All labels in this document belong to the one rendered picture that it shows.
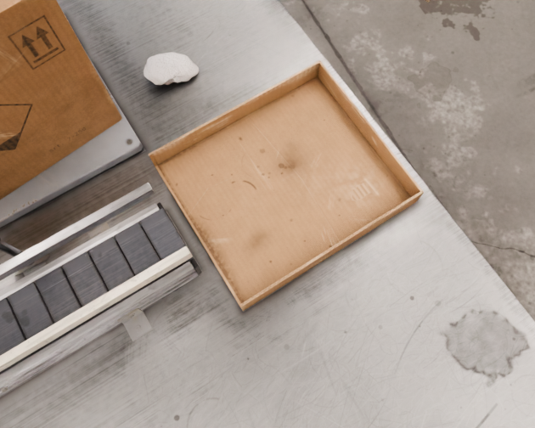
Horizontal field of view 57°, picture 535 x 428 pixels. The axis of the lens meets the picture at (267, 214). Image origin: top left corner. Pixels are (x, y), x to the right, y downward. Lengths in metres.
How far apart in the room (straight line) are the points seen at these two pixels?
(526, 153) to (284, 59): 1.20
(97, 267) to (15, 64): 0.26
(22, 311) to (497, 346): 0.62
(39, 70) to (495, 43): 1.72
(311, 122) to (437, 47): 1.27
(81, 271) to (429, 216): 0.49
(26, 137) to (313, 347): 0.47
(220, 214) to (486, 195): 1.19
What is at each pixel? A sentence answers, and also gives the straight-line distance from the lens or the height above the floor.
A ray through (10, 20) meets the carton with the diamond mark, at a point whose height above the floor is 1.11.
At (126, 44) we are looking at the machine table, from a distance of 0.90.
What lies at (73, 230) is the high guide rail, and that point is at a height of 0.96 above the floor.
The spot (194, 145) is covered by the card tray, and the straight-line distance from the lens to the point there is 0.77.
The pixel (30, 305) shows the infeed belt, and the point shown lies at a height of 0.88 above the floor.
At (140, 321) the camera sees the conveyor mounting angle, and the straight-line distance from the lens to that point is 0.71.
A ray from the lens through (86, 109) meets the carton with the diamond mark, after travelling 0.74.
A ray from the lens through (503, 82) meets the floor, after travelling 2.00.
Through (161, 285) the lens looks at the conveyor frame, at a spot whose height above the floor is 0.88.
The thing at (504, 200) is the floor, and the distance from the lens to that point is 1.79.
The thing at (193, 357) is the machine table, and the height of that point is 0.83.
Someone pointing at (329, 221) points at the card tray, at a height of 0.83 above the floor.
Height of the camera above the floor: 1.52
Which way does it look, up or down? 71 degrees down
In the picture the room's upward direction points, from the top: 1 degrees counter-clockwise
